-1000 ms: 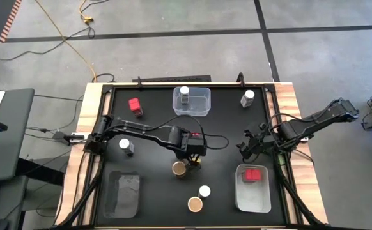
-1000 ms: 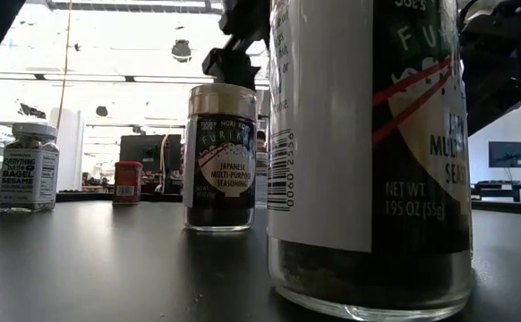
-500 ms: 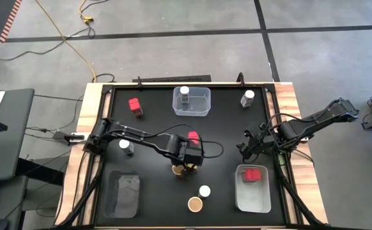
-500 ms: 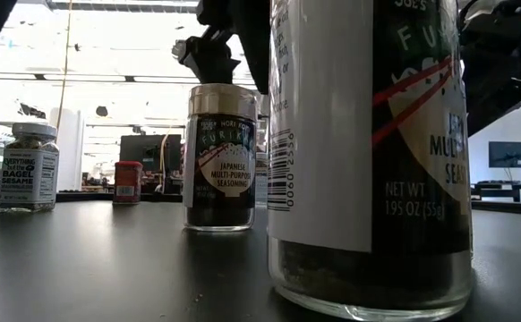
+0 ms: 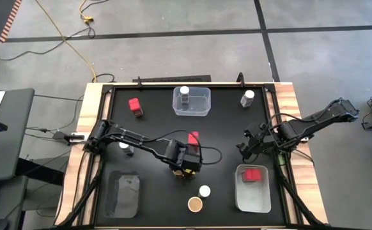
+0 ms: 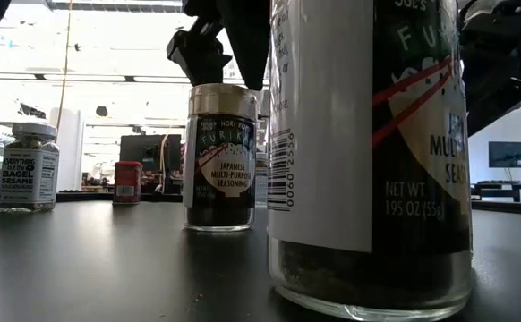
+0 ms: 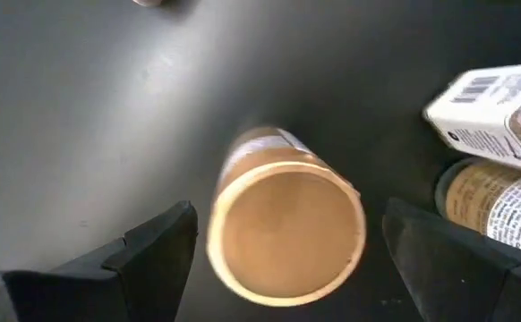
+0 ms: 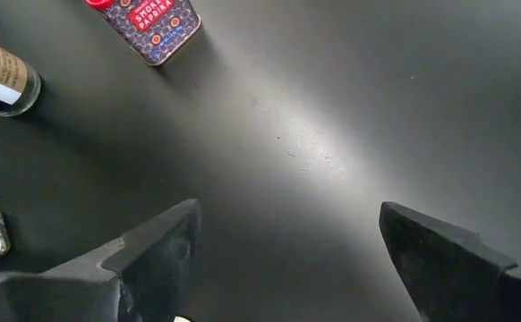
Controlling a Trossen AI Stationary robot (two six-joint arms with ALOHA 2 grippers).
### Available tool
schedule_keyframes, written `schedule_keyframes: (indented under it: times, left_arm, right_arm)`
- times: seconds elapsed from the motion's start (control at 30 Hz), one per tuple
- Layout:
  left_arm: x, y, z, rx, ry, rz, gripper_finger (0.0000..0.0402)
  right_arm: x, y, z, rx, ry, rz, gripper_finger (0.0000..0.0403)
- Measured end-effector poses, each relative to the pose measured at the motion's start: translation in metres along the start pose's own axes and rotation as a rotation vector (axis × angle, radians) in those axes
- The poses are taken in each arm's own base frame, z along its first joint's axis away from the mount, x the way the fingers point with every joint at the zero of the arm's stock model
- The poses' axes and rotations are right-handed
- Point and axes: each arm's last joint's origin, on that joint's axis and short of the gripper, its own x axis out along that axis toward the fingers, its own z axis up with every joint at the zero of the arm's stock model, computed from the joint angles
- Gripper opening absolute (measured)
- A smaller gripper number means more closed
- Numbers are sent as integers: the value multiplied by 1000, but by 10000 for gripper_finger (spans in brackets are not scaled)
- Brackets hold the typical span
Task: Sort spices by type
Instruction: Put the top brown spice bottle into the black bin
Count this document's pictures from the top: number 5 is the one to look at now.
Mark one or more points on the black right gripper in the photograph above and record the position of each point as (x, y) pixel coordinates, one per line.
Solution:
(262, 139)

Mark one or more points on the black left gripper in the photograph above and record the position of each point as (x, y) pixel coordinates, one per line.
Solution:
(190, 159)

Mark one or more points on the brown-lid furikake seasoning jar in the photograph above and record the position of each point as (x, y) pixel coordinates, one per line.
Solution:
(177, 173)
(195, 204)

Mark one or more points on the white-lid bagel seasoning jar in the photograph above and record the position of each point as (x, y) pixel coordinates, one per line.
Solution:
(123, 145)
(204, 191)
(184, 90)
(248, 94)

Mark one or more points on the red spice tin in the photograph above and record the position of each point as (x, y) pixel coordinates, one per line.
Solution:
(193, 138)
(253, 175)
(134, 103)

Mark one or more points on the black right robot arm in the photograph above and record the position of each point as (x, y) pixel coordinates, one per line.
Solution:
(317, 118)

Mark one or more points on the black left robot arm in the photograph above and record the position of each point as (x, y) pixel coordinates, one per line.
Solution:
(135, 142)

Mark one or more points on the frosted white plastic bin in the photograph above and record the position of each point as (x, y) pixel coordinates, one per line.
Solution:
(253, 198)

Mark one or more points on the clear plastic bin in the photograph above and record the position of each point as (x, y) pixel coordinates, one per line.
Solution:
(122, 195)
(202, 108)

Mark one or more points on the black table clamp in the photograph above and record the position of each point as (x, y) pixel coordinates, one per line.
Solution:
(240, 80)
(139, 82)

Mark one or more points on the black power strip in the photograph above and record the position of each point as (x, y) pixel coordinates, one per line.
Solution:
(173, 78)

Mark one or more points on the black desk base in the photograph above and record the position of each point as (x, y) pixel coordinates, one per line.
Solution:
(39, 171)

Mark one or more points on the grey desk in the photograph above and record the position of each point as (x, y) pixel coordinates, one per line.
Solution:
(10, 143)

